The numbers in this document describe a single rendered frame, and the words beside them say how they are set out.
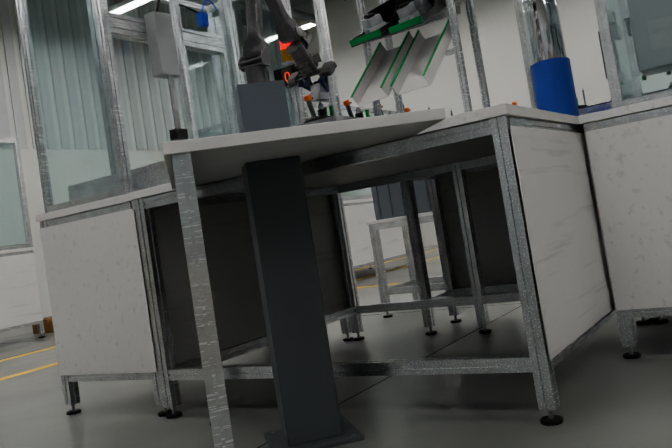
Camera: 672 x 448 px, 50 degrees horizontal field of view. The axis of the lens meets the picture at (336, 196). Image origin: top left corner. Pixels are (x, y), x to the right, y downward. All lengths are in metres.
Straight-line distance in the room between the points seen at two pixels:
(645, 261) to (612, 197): 0.24
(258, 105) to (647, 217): 1.36
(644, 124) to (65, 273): 2.31
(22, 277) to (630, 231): 6.12
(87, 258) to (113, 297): 0.21
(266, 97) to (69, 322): 1.51
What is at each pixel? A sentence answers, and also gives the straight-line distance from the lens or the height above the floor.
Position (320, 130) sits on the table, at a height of 0.84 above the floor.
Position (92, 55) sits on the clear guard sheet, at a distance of 3.10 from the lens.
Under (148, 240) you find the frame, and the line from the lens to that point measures 2.78.
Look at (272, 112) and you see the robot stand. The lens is 2.12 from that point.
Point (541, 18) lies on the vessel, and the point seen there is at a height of 1.30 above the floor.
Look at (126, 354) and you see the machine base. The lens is 2.99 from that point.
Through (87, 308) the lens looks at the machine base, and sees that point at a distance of 3.12.
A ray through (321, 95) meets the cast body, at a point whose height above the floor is 1.07.
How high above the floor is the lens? 0.60
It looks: 3 degrees up
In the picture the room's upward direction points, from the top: 9 degrees counter-clockwise
